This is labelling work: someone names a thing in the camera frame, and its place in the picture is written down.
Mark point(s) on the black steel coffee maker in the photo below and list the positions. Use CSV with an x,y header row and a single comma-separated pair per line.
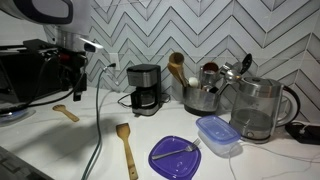
x,y
145,86

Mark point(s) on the black charger box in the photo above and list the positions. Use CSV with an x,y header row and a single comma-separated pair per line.
x,y
308,136

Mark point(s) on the metal fork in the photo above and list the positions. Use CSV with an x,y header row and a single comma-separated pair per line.
x,y
173,153

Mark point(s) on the white round utensil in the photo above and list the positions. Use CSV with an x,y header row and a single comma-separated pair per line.
x,y
193,82

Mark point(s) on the steel utensil holder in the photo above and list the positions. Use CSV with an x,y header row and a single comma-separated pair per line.
x,y
200,100

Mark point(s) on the purple plastic lid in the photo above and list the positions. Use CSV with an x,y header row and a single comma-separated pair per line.
x,y
176,166

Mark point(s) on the wooden spatula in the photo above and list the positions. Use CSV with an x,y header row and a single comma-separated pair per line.
x,y
124,133

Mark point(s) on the metal ladle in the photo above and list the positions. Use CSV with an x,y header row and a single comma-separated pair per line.
x,y
231,75

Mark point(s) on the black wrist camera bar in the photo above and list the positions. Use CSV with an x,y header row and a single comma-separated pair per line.
x,y
36,45

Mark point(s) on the glass electric kettle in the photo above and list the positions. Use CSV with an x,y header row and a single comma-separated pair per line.
x,y
255,106

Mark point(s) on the white wall outlet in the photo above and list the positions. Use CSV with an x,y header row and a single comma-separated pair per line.
x,y
114,59

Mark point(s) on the metal measuring cup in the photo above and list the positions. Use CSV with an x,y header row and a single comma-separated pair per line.
x,y
210,75

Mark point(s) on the long wooden spoon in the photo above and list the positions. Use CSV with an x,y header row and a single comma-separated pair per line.
x,y
66,113

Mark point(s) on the black serving spoon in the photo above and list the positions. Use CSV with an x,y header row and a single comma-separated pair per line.
x,y
246,63

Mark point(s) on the metal plate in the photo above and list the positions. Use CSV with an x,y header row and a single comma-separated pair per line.
x,y
11,115

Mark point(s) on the flat wooden spoon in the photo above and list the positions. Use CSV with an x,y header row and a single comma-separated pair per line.
x,y
176,71

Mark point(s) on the round wooden spoon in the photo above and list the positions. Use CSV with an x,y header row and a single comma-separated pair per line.
x,y
176,58

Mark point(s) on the clear container with blue lid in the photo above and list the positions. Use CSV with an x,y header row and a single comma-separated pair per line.
x,y
216,130

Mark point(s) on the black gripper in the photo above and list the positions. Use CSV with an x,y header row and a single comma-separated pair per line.
x,y
71,65

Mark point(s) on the black toaster oven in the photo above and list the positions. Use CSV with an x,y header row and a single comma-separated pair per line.
x,y
20,76

